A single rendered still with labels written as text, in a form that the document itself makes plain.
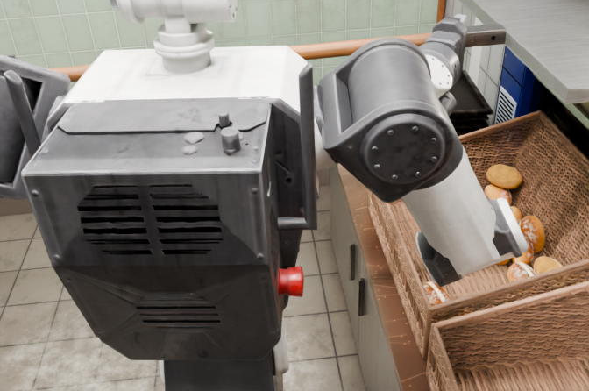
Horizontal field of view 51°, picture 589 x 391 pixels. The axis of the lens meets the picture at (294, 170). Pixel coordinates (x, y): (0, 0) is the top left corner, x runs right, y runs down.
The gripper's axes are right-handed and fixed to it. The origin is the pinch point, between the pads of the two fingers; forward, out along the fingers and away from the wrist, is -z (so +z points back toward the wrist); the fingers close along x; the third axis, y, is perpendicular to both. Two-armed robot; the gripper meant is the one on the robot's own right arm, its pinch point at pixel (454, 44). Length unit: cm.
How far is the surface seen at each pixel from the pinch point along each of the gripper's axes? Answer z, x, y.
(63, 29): -47, -37, 164
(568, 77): -3.0, -4.2, -20.0
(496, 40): -13.1, -3.4, -4.8
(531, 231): -26, -57, -17
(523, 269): -12, -58, -19
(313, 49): 7.6, -2.3, 25.4
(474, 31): -10.5, -1.2, -0.9
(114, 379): 25, -122, 94
